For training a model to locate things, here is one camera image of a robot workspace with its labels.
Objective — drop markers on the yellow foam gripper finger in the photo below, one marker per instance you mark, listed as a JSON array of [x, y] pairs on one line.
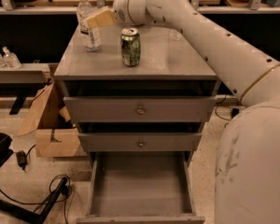
[[100, 18]]

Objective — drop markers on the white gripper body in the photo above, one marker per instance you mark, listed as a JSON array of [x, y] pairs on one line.
[[120, 7]]

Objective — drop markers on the blue label plastic bottle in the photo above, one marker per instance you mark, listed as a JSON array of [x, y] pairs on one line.
[[90, 36]]

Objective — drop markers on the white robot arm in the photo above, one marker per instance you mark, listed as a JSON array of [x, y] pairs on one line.
[[248, 156]]

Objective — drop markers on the grey wooden drawer cabinet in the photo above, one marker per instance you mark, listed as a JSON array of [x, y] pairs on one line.
[[169, 68]]

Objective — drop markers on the grey top drawer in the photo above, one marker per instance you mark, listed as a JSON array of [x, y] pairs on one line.
[[93, 109]]

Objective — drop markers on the clear sanitizer bottle right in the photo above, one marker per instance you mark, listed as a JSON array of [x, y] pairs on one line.
[[11, 59]]

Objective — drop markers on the grey middle drawer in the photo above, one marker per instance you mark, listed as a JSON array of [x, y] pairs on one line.
[[99, 142]]

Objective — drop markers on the grey open bottom drawer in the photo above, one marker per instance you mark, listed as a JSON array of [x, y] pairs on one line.
[[140, 188]]

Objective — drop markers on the green soda can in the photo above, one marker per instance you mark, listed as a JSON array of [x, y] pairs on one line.
[[130, 46]]

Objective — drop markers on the brown cardboard box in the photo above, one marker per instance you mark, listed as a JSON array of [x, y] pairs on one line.
[[49, 120]]

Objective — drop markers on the black power adapter right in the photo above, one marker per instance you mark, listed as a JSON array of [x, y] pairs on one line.
[[234, 112]]

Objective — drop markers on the black power adapter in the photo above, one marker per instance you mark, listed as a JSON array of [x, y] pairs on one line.
[[234, 112], [21, 159]]

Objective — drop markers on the black power adapter left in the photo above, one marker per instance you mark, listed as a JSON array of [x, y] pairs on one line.
[[21, 159]]

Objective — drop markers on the black metal stand base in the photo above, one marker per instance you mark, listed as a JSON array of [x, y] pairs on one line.
[[37, 212]]

